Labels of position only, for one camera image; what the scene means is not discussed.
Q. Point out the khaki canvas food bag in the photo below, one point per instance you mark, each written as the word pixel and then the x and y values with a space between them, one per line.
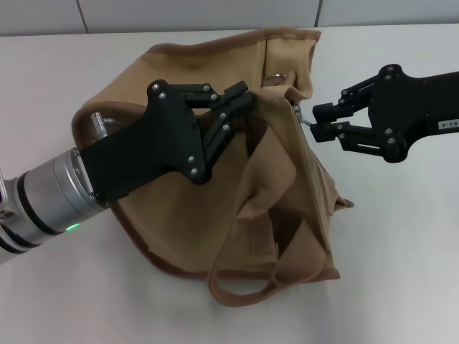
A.
pixel 179 61

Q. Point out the silver metal zipper pull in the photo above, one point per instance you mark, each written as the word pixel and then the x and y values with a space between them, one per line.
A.
pixel 305 120

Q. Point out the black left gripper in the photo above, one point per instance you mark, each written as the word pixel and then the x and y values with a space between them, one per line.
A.
pixel 143 154

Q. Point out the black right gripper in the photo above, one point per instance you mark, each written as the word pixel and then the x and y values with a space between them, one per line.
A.
pixel 412 104

